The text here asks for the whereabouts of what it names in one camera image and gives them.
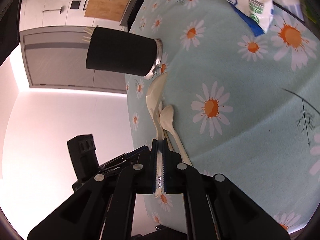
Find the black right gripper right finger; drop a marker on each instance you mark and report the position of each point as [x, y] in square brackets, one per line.
[198, 197]

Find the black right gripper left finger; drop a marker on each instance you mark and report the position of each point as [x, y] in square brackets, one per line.
[139, 178]

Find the small cream plastic spoon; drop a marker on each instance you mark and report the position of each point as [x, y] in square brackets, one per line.
[166, 120]

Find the large cream plastic spoon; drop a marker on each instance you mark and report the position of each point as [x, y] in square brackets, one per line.
[153, 98]

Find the black utensil holder cup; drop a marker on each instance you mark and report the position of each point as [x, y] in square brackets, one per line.
[122, 52]

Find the grey door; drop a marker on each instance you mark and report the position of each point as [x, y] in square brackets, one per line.
[55, 57]

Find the wooden cutting board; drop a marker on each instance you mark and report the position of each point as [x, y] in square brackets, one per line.
[106, 9]

